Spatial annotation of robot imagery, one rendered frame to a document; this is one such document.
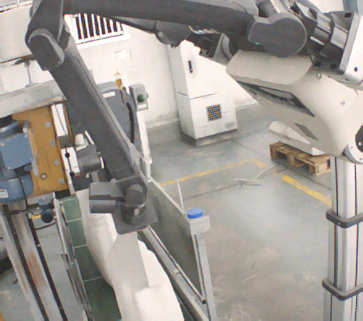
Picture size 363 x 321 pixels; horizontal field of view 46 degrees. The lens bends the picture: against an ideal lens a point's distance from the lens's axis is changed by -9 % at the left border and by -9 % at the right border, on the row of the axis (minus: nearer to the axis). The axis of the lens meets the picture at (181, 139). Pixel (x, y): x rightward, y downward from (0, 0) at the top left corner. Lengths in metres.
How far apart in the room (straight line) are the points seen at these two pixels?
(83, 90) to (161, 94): 5.10
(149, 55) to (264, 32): 5.10
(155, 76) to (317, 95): 4.95
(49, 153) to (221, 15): 1.05
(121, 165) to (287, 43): 0.39
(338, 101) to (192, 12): 0.41
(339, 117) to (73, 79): 0.56
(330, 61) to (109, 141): 0.43
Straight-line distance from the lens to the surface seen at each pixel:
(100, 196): 0.98
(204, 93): 5.41
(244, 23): 0.73
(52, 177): 1.66
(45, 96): 1.50
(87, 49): 4.35
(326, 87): 0.97
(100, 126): 0.84
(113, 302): 2.12
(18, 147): 1.37
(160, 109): 5.90
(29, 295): 1.93
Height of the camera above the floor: 1.55
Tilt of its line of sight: 15 degrees down
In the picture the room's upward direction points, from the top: 10 degrees counter-clockwise
